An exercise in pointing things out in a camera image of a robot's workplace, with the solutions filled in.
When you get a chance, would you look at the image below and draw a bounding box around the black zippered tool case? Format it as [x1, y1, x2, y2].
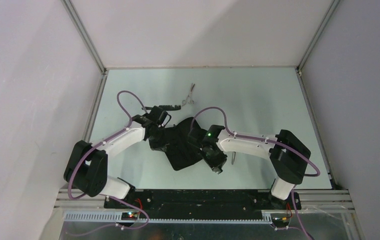
[156, 117, 202, 171]

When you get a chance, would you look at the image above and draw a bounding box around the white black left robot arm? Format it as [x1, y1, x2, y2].
[64, 106, 169, 208]

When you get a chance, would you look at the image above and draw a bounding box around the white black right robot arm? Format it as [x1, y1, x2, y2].
[187, 125, 311, 209]

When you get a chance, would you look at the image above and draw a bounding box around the silver thinning scissors far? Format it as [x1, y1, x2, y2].
[181, 83, 195, 107]

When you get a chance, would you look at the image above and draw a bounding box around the black handled styling comb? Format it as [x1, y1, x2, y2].
[142, 105, 182, 111]

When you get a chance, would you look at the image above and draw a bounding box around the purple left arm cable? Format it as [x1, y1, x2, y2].
[67, 90, 150, 238]

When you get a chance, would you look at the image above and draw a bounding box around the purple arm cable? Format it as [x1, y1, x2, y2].
[189, 106, 321, 240]
[67, 90, 150, 238]

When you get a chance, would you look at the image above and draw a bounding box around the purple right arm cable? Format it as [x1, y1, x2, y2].
[189, 106, 321, 240]

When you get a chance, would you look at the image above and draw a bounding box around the aluminium front frame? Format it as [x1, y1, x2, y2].
[54, 189, 357, 227]

